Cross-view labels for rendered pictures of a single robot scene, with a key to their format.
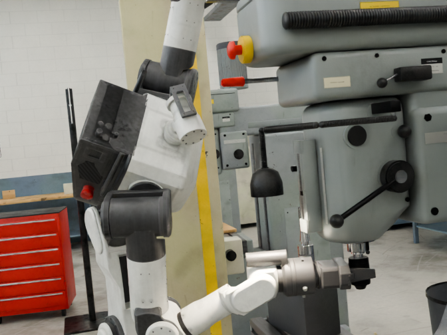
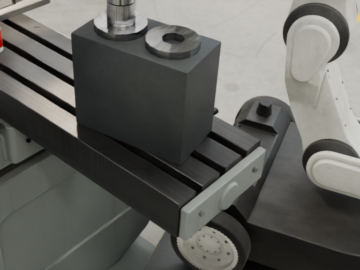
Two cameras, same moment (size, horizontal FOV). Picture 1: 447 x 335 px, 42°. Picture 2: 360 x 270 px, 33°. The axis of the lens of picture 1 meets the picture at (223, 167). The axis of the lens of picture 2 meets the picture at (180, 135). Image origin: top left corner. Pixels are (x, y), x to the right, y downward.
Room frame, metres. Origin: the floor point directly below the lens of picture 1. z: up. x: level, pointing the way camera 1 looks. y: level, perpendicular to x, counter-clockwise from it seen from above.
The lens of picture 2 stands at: (2.52, -0.70, 1.65)
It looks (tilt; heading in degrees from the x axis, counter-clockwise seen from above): 38 degrees down; 142
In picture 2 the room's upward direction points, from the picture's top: 4 degrees clockwise
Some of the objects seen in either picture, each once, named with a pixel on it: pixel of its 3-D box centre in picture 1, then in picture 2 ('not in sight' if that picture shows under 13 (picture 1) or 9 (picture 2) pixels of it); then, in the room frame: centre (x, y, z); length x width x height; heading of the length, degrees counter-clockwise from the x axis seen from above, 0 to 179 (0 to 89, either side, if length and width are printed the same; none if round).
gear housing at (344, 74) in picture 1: (360, 78); not in sight; (1.37, -0.34, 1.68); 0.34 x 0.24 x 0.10; 104
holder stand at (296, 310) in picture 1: (300, 296); (145, 81); (1.77, -0.20, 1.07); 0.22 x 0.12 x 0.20; 25
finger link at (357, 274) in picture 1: (362, 274); not in sight; (1.33, -0.29, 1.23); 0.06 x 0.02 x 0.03; 89
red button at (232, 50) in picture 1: (235, 50); not in sight; (1.30, -0.05, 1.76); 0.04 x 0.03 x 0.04; 14
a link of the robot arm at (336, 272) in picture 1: (320, 275); not in sight; (1.36, -0.20, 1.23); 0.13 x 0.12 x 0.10; 179
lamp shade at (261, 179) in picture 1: (265, 181); not in sight; (1.29, -0.09, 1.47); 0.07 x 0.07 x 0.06
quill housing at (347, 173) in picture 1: (353, 169); not in sight; (1.36, -0.30, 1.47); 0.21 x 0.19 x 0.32; 14
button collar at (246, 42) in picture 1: (245, 49); not in sight; (1.31, -0.07, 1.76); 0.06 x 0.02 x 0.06; 14
